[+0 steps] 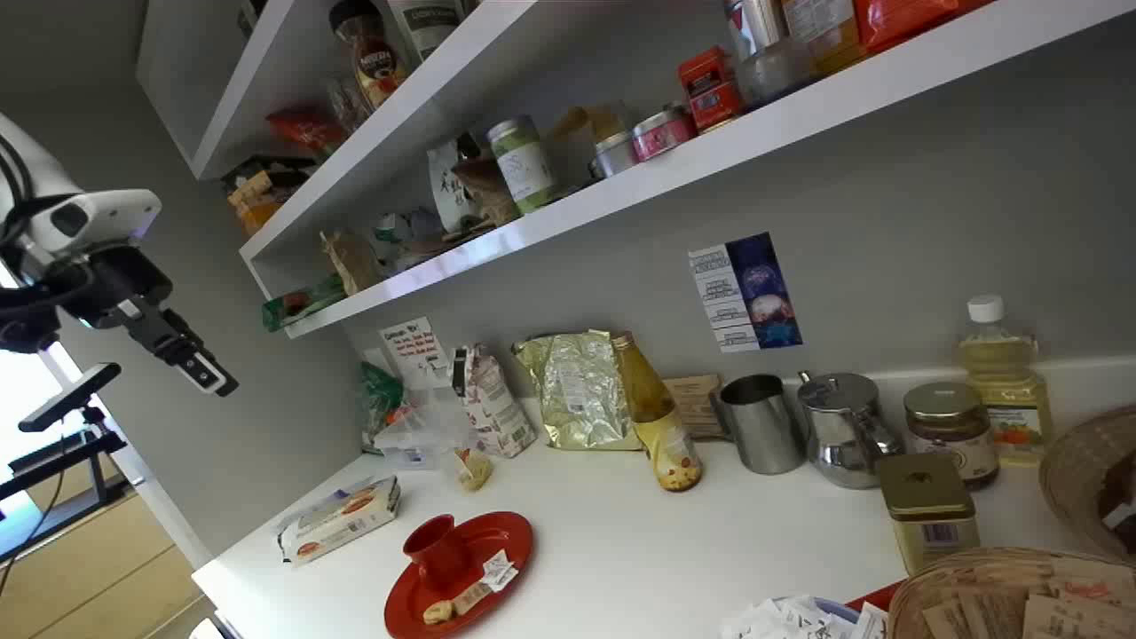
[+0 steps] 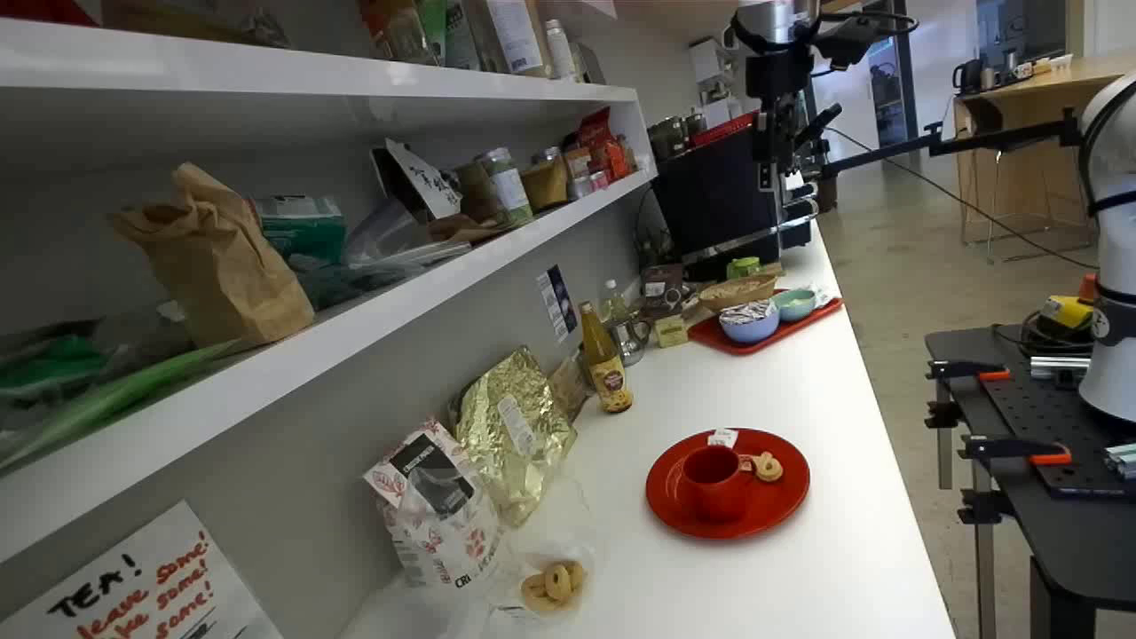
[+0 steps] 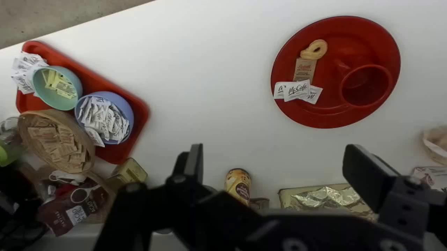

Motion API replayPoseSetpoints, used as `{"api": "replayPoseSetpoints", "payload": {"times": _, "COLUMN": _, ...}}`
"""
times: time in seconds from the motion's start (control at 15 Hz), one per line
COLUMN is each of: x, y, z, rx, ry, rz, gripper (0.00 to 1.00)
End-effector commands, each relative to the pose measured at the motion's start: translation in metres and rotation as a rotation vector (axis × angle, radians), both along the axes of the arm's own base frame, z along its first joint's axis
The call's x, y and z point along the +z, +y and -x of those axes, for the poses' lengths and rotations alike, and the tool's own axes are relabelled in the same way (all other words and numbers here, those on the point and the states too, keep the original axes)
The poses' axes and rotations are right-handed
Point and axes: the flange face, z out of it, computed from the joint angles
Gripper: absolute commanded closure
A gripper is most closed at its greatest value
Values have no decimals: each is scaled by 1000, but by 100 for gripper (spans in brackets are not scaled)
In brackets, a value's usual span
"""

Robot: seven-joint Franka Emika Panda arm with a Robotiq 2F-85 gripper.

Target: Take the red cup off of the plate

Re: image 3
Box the dark red printed box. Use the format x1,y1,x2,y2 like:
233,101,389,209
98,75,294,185
37,180,109,235

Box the blue bowl with packets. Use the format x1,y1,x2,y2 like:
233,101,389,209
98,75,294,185
74,90,134,147

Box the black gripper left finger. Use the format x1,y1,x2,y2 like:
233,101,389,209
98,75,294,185
168,143,204,191

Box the green bowl with packets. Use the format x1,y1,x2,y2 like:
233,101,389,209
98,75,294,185
32,65,84,111

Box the red cup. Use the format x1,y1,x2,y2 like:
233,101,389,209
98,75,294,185
340,64,391,107

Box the white packet pile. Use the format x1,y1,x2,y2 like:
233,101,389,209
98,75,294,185
11,51,48,94

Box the gold foil bag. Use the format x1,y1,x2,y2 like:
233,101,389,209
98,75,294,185
278,182,377,221

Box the red round plate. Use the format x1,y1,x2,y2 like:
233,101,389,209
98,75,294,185
270,15,401,128

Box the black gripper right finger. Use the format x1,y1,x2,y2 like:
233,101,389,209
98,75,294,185
342,143,400,213

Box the yellow sauce bottle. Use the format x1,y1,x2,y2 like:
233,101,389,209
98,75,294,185
225,168,252,206

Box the white sugar packets on plate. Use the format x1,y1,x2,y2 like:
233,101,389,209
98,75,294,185
274,79,323,104

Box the woven basket with brown packets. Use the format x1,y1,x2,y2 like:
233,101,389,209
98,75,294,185
18,108,95,174

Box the red rectangular tray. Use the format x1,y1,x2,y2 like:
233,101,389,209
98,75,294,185
23,40,151,164

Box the wicker basket at edge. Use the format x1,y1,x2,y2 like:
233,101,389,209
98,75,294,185
422,125,447,166

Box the gold square tin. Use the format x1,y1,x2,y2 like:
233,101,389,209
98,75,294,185
112,157,148,184

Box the tan paper tag packet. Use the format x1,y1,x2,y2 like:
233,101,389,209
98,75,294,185
294,39,328,81

